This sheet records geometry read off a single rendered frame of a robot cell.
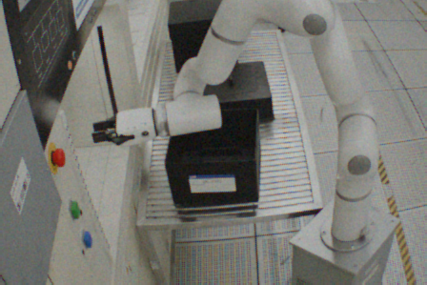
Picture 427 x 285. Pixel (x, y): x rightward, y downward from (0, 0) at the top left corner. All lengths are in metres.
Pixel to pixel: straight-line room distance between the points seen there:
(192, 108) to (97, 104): 0.55
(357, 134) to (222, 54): 0.38
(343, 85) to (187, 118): 0.40
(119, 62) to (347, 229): 0.89
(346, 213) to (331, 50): 0.50
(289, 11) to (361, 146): 0.38
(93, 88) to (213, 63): 0.64
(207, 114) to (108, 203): 0.49
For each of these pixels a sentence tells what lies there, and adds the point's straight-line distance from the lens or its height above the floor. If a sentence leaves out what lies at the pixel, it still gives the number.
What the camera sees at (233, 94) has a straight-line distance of 2.14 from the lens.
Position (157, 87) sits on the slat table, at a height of 0.76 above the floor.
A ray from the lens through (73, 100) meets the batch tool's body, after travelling 1.90.
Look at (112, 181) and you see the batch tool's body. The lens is 1.82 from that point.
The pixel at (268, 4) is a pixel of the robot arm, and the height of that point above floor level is 1.52.
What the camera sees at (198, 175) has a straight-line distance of 1.75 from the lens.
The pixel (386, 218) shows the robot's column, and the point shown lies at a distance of 1.74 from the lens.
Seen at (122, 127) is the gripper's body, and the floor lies 1.21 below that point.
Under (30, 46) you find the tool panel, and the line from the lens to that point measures 1.05.
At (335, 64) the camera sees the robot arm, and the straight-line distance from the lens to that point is 1.28.
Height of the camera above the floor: 1.99
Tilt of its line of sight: 35 degrees down
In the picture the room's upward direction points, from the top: 8 degrees counter-clockwise
